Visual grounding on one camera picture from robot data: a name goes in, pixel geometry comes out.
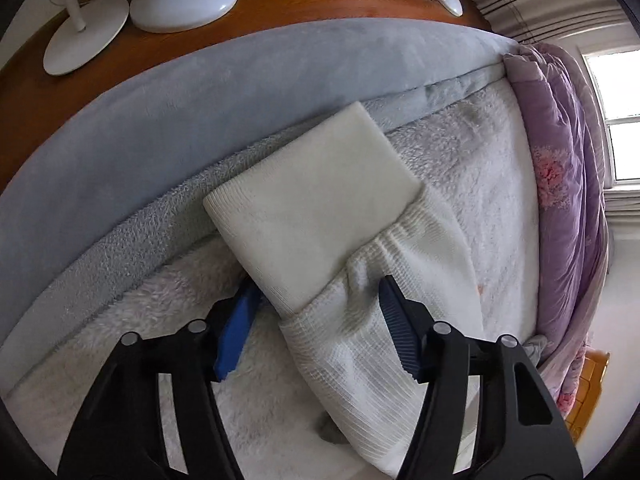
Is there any white round fan base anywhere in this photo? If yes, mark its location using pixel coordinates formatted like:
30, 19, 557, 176
43, 0, 129, 76

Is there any grey fleece blanket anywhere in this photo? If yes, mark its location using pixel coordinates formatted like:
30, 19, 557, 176
1, 18, 515, 392

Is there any white knit sweater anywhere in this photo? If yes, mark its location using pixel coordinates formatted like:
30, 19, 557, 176
204, 103, 484, 476

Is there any orange wooden headboard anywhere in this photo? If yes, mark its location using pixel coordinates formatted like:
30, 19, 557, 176
565, 349, 611, 444

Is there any purple floral quilt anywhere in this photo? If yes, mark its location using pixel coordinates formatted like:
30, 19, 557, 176
503, 44, 608, 416

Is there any bright window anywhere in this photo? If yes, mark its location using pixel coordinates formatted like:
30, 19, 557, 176
584, 48, 639, 183

